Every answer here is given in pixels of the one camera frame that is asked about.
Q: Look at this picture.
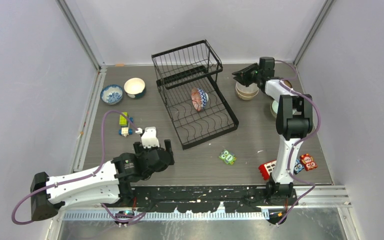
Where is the green owl block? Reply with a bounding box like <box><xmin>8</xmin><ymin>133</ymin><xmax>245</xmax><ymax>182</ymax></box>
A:
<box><xmin>218</xmin><ymin>149</ymin><xmax>237</xmax><ymax>165</ymax></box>

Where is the dark teal bowl white foot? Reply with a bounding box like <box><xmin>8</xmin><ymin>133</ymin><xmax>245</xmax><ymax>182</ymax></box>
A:
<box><xmin>124</xmin><ymin>77</ymin><xmax>146</xmax><ymax>99</ymax></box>

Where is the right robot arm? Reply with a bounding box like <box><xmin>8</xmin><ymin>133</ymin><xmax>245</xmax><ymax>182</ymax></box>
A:
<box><xmin>232</xmin><ymin>57</ymin><xmax>313</xmax><ymax>205</ymax></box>

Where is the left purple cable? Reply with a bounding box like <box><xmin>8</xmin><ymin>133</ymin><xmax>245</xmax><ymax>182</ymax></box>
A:
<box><xmin>11</xmin><ymin>110</ymin><xmax>144</xmax><ymax>226</ymax></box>

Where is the black wire dish rack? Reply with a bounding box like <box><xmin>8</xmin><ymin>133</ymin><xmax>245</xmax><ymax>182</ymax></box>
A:
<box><xmin>151</xmin><ymin>39</ymin><xmax>239</xmax><ymax>150</ymax></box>

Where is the red patterned bowl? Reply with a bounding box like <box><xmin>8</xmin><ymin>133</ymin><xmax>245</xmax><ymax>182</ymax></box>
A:
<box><xmin>191</xmin><ymin>87</ymin><xmax>209</xmax><ymax>112</ymax></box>

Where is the dark blue owl block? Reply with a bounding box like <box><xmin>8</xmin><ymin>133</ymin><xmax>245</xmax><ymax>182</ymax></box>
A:
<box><xmin>293</xmin><ymin>158</ymin><xmax>305</xmax><ymax>175</ymax></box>

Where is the blue white patterned bowl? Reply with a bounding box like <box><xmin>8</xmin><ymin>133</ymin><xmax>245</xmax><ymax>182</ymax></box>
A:
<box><xmin>100</xmin><ymin>84</ymin><xmax>124</xmax><ymax>105</ymax></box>

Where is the brown rimmed bowl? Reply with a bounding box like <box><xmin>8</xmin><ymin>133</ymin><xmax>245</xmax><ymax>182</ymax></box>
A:
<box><xmin>282</xmin><ymin>79</ymin><xmax>293</xmax><ymax>89</ymax></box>

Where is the red grid block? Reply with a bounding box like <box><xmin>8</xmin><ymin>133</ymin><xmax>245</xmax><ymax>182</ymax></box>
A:
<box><xmin>258</xmin><ymin>160</ymin><xmax>277</xmax><ymax>181</ymax></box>

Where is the cream bowl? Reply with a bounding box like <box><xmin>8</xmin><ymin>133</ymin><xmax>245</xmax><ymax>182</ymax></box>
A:
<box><xmin>235</xmin><ymin>82</ymin><xmax>260</xmax><ymax>97</ymax></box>
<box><xmin>236</xmin><ymin>91</ymin><xmax>259</xmax><ymax>101</ymax></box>

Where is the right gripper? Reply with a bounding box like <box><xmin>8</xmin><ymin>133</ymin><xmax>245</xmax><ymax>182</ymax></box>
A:
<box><xmin>232</xmin><ymin>62</ymin><xmax>263</xmax><ymax>88</ymax></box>

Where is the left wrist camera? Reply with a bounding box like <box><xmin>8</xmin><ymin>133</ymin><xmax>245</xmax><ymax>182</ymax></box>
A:
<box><xmin>135</xmin><ymin>126</ymin><xmax>160</xmax><ymax>149</ymax></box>

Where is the mint green bowl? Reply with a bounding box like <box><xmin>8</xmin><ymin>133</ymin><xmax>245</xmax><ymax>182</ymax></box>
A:
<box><xmin>270</xmin><ymin>100</ymin><xmax>279</xmax><ymax>118</ymax></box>

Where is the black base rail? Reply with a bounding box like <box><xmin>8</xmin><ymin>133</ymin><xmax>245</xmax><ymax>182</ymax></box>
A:
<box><xmin>128</xmin><ymin>185</ymin><xmax>298</xmax><ymax>214</ymax></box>

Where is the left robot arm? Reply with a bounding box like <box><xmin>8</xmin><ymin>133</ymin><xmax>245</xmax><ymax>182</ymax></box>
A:
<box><xmin>30</xmin><ymin>139</ymin><xmax>175</xmax><ymax>222</ymax></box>

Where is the yellow blue toy block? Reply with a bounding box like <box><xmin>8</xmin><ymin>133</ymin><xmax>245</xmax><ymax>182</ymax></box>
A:
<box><xmin>118</xmin><ymin>112</ymin><xmax>134</xmax><ymax>137</ymax></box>

